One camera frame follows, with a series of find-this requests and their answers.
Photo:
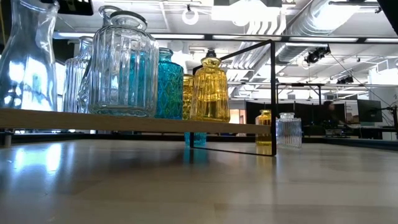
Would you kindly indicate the clear conical glass bottle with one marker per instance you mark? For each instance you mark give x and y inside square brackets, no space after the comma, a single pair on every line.
[105,14]

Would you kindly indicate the clear smooth glass carafe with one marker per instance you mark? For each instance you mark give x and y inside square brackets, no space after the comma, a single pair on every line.
[28,62]

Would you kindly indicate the tall clear ribbed glass vase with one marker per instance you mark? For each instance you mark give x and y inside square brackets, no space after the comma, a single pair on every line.
[73,84]

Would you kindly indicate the large clear fluted glass jar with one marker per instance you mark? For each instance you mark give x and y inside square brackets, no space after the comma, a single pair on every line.
[124,71]

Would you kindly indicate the teal lattice-pattern glass vase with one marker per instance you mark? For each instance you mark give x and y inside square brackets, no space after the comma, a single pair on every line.
[170,87]

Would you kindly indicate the amber diamond-pattern glass jar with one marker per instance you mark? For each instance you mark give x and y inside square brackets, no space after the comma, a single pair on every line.
[187,96]

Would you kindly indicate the amber ribbed glass vase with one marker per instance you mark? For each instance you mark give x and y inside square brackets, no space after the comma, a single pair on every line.
[210,93]
[263,124]

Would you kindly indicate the black ceiling spotlight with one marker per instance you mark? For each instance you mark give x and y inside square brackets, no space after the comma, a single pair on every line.
[317,55]

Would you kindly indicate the small clear ribbed glass vase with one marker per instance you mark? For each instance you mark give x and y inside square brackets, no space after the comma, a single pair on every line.
[289,130]

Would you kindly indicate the person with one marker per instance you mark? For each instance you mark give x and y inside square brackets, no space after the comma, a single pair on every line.
[329,113]

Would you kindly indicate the black computer monitor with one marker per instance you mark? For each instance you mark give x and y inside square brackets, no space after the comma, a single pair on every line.
[370,110]

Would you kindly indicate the black aluminium table frame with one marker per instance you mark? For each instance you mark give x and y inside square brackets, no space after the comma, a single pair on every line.
[62,137]

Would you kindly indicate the silver ventilation duct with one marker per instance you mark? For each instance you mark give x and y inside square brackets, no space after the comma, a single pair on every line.
[326,15]

